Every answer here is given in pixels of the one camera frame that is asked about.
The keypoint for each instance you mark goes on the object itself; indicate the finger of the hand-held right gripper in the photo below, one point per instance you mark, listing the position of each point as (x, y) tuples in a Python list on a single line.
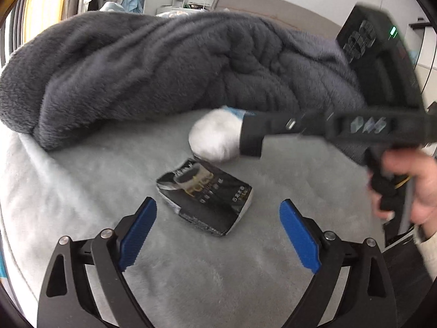
[(269, 124)]

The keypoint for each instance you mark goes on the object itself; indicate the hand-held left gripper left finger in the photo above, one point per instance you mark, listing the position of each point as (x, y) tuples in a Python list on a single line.
[(138, 232)]

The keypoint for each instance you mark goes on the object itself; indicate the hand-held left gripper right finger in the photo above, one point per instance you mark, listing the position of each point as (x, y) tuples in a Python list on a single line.
[(300, 235)]

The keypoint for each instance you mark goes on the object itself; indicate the white fluffy wad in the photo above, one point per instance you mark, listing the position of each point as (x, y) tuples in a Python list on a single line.
[(213, 136)]

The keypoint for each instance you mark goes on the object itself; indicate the black printed packet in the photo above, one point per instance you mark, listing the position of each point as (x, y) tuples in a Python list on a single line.
[(201, 198)]

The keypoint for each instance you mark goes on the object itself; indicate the person's right forearm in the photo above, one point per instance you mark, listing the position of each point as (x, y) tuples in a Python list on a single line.
[(431, 252)]

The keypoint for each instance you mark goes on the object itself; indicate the person's right hand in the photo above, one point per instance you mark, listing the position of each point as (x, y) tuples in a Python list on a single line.
[(426, 184)]

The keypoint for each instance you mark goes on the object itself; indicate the bed with grey fleece sheet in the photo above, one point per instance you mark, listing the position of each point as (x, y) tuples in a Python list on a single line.
[(187, 280)]

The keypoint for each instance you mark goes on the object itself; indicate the beige upholstered headboard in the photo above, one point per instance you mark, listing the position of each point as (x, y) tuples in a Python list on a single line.
[(273, 3)]

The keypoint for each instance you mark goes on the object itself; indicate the dark grey fleece blanket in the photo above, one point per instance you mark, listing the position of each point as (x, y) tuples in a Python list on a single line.
[(136, 68)]

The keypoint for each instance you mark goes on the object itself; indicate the blue printed blanket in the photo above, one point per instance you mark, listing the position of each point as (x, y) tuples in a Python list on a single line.
[(111, 6)]

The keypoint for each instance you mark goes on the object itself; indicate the yellow curtain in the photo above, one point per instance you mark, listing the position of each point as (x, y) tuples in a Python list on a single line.
[(44, 6)]

